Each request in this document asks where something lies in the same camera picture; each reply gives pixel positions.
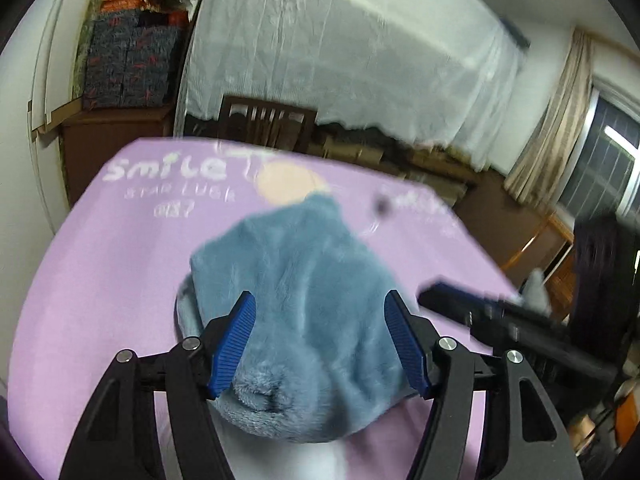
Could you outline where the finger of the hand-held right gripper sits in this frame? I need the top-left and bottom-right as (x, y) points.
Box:
(417, 282), (501, 330)

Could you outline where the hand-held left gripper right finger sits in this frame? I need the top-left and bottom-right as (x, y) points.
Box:
(384, 289), (583, 480)

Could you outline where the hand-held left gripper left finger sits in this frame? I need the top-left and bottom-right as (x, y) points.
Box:
(59, 290), (257, 480)

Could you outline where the blue fleece garment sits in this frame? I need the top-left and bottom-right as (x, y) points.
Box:
(175, 192), (426, 445)

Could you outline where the light brown wooden dresser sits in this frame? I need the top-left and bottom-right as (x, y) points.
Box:
(452, 180), (576, 291)

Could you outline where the dark wooden furniture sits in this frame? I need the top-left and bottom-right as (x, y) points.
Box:
(307, 122), (478, 196)

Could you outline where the purple printed bed sheet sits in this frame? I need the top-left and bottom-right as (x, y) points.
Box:
(10, 137), (523, 480)

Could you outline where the white framed window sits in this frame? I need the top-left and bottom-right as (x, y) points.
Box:
(557, 85), (640, 221)

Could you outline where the beige curtain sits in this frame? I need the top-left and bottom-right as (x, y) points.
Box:
(502, 27), (596, 206)

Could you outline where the dark wooden chair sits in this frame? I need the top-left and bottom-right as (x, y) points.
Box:
(217, 95), (318, 153)

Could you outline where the brown wooden cabinet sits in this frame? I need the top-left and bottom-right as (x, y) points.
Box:
(59, 104), (176, 206)

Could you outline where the stack of dark patterned boxes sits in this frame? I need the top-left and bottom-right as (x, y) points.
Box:
(80, 0), (188, 110)

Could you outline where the white board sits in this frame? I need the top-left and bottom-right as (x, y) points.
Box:
(27, 0), (101, 136)

